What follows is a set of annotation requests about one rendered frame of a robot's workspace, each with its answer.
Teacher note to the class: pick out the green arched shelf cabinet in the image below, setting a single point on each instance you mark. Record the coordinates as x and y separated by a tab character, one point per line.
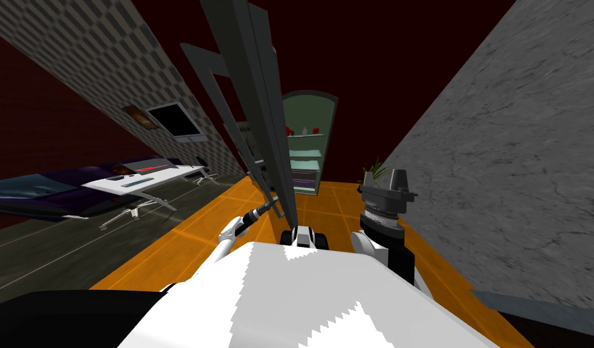
309	145

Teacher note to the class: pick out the black wall television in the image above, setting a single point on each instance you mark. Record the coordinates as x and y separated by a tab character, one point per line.
175	121

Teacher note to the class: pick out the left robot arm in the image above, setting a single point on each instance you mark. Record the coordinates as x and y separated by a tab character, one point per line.
227	245

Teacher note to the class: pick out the black office chair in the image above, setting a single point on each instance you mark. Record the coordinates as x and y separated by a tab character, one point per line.
204	174

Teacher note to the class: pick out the brown framed wall picture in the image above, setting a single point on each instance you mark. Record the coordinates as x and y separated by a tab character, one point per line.
139	117

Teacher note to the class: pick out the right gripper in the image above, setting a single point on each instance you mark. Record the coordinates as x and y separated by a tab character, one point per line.
383	198

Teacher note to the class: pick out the dark grey door leaf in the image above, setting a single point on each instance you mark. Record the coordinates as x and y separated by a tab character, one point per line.
258	96

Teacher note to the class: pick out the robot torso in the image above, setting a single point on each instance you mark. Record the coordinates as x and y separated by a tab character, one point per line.
296	299

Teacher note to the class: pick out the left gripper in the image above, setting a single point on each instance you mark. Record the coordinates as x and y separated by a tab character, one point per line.
267	206

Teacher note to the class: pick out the purple sofa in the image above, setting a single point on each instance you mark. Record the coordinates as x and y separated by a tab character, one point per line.
45	191

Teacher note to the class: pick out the green potted plant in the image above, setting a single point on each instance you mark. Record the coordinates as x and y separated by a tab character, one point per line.
375	170

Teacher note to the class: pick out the white desk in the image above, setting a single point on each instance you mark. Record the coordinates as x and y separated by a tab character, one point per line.
132	181

